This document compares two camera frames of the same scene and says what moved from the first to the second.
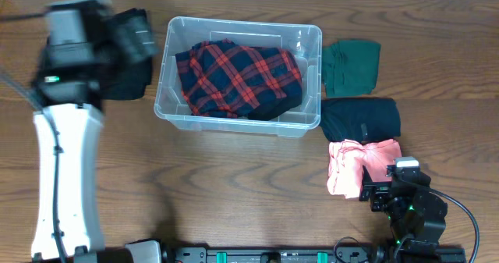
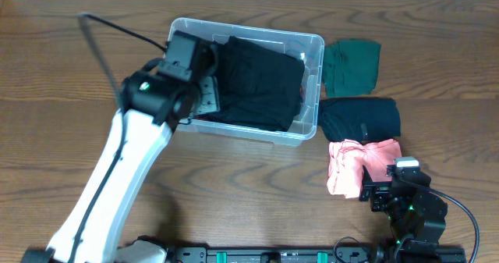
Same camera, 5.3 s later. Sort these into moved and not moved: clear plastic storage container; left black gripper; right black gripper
Moved: clear plastic storage container; left black gripper
Not moved: right black gripper
